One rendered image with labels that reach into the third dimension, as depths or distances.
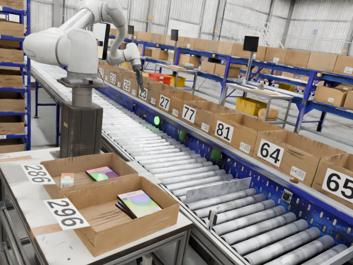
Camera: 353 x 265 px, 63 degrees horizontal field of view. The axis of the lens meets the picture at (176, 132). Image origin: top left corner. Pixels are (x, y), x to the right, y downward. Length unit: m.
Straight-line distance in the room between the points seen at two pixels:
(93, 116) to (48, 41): 0.44
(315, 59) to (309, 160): 5.36
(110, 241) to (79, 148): 0.72
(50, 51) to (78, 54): 0.15
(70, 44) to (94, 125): 0.44
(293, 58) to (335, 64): 0.96
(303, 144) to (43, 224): 1.49
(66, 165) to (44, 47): 0.61
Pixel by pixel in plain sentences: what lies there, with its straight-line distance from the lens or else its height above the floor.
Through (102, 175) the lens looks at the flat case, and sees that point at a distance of 1.53.
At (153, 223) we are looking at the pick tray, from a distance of 1.17.
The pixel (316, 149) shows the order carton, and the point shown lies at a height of 1.00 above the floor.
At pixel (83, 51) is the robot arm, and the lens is 1.57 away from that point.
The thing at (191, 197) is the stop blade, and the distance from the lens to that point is 1.47.
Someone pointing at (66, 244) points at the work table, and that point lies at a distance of 1.15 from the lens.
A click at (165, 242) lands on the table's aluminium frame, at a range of 1.27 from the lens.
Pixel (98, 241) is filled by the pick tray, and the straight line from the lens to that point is 1.06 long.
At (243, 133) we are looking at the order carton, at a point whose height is 1.01.
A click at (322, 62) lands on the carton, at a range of 6.77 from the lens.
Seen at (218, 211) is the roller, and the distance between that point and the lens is 1.46.
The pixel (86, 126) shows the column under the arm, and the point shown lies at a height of 0.97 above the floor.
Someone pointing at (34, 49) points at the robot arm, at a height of 1.34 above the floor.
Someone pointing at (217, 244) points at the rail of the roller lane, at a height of 0.74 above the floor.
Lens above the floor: 1.47
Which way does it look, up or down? 17 degrees down
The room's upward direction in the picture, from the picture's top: 9 degrees clockwise
